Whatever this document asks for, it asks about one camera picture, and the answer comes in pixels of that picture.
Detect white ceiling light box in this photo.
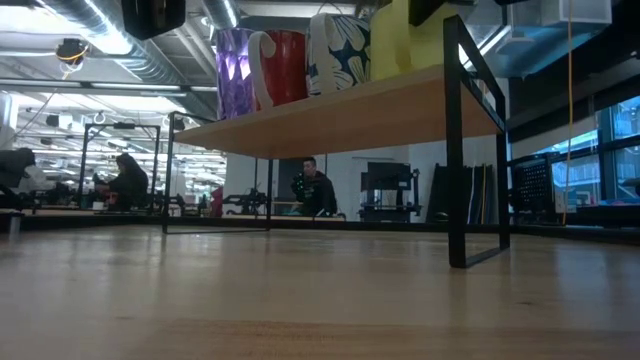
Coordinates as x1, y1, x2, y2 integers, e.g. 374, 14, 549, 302
542, 0, 614, 26

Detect blue white floral mug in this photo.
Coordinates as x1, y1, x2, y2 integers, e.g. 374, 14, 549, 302
305, 12, 374, 97

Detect small silver ceiling duct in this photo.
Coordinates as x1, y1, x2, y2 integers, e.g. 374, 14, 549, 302
202, 0, 242, 30

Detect red mug white inside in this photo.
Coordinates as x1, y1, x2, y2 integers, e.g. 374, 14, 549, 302
247, 28, 309, 112

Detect black monitor on stand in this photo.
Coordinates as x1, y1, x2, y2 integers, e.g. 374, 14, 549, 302
358, 160, 424, 223

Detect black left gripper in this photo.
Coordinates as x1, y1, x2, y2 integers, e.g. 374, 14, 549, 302
120, 0, 188, 42

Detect large silver ceiling duct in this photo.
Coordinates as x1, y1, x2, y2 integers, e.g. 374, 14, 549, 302
37, 0, 216, 121

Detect purple faceted tumbler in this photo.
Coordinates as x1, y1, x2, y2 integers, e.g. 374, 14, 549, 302
214, 27, 257, 121

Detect black leaning boards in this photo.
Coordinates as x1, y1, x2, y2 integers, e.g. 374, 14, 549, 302
429, 162, 501, 225

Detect person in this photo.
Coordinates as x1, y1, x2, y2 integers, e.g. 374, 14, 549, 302
93, 152, 150, 212
291, 156, 339, 218

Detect black perforated panel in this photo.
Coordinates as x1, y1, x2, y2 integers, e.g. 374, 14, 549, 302
508, 153, 557, 225

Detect long ceiling strip light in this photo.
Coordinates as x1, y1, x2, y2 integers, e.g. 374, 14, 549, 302
0, 78, 217, 94

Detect black aluminium table frame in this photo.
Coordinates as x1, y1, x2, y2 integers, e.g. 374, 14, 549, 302
0, 213, 640, 247

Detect yellow-green mug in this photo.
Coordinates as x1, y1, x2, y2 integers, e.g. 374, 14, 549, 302
368, 0, 460, 82

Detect black hanging ceiling sensor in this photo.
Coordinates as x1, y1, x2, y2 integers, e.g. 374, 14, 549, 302
53, 37, 92, 67

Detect black robot workstation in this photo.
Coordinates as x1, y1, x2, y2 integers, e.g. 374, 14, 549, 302
222, 188, 274, 217

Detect black metal frame rig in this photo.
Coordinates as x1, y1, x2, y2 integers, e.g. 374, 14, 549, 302
78, 121, 162, 214

